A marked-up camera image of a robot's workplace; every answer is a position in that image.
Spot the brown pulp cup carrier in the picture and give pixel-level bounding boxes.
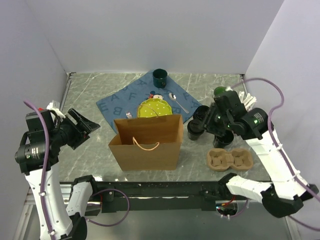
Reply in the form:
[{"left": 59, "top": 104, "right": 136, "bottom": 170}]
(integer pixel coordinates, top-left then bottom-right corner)
[{"left": 206, "top": 148, "right": 254, "bottom": 172}]

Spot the black cup lid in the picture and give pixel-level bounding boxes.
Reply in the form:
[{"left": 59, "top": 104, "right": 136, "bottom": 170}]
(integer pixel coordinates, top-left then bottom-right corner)
[{"left": 187, "top": 119, "right": 205, "bottom": 135}]

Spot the black base frame rail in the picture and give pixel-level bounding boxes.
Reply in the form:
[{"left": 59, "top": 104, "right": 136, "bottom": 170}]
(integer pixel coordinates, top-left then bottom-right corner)
[{"left": 59, "top": 174, "right": 251, "bottom": 213}]

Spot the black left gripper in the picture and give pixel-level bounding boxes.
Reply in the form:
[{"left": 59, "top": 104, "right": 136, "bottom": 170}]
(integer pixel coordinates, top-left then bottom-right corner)
[{"left": 49, "top": 107, "right": 100, "bottom": 149}]

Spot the brown paper bag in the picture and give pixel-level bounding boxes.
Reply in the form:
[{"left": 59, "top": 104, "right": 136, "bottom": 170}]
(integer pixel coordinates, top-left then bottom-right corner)
[{"left": 108, "top": 114, "right": 184, "bottom": 172}]

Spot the black takeout cup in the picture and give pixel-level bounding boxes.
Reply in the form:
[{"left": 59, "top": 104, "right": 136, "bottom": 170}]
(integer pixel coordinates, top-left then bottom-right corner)
[{"left": 213, "top": 131, "right": 234, "bottom": 149}]

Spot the floral mug green inside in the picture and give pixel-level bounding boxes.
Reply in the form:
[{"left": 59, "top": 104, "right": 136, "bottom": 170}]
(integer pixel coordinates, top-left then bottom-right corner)
[{"left": 213, "top": 86, "right": 230, "bottom": 98}]

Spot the white wrapped straws bundle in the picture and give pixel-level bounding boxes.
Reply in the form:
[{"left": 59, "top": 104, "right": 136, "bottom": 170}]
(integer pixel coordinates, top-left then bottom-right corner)
[{"left": 238, "top": 91, "right": 257, "bottom": 111}]

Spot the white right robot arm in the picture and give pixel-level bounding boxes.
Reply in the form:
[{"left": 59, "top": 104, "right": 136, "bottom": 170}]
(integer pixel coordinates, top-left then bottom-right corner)
[{"left": 201, "top": 90, "right": 319, "bottom": 218}]

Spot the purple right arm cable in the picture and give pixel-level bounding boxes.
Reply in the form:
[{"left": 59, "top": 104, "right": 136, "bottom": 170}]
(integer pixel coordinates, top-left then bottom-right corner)
[{"left": 219, "top": 77, "right": 320, "bottom": 231}]

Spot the cartoon mouse coaster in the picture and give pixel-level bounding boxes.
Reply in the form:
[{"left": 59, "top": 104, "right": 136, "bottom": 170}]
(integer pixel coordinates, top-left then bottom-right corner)
[{"left": 148, "top": 91, "right": 163, "bottom": 100}]

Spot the green polka dot plate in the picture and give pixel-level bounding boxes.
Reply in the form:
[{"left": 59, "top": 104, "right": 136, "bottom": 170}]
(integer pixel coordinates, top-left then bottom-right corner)
[{"left": 137, "top": 98, "right": 173, "bottom": 118}]

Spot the blue letter placemat cloth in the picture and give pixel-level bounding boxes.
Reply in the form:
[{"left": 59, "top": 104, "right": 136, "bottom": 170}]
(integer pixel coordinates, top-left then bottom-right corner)
[{"left": 96, "top": 70, "right": 202, "bottom": 133}]

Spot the silver fork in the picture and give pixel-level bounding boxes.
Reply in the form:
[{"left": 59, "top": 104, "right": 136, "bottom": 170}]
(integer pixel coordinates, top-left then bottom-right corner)
[{"left": 125, "top": 111, "right": 133, "bottom": 119}]

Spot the silver spoon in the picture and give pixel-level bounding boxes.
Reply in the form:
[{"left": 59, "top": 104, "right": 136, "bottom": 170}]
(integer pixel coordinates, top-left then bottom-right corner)
[{"left": 168, "top": 92, "right": 190, "bottom": 114}]

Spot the dark green mug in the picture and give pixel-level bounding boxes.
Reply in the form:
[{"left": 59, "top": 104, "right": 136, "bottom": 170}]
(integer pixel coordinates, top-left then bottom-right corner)
[{"left": 152, "top": 68, "right": 168, "bottom": 89}]

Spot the dark translucent takeout cup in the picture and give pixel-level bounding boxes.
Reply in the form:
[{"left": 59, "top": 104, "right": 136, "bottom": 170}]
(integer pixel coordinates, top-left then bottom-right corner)
[{"left": 187, "top": 131, "right": 204, "bottom": 141}]

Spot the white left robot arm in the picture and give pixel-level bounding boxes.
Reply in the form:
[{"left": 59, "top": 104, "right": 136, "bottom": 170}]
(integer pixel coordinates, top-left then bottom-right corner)
[{"left": 15, "top": 108, "right": 100, "bottom": 240}]

